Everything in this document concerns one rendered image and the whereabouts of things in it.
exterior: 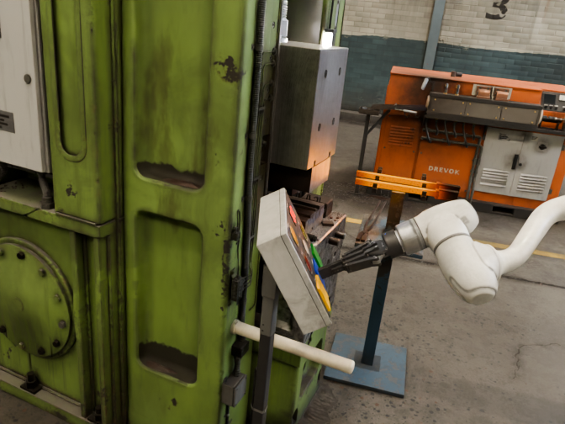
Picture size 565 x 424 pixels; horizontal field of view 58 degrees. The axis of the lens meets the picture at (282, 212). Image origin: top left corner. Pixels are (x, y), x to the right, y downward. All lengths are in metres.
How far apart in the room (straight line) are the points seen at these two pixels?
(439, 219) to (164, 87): 0.95
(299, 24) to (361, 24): 7.20
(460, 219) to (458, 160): 4.03
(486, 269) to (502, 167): 4.19
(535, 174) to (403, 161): 1.27
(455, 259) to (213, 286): 0.82
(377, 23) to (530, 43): 2.48
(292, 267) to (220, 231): 0.47
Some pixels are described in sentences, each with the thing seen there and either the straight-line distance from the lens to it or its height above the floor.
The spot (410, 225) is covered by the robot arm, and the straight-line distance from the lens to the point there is 1.40.
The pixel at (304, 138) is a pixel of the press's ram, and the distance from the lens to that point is 1.73.
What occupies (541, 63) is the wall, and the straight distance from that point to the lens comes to 9.54.
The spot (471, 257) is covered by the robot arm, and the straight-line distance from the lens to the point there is 1.32.
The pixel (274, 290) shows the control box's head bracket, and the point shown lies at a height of 0.96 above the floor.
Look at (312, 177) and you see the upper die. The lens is 1.82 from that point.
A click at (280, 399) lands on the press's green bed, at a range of 2.27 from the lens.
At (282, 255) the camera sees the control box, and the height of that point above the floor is 1.14.
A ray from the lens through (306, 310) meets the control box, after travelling 1.30.
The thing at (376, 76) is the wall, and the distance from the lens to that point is 9.34.
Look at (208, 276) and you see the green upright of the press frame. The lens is 1.75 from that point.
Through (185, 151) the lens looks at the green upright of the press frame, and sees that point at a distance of 1.72.
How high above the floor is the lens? 1.68
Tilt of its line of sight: 21 degrees down
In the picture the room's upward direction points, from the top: 6 degrees clockwise
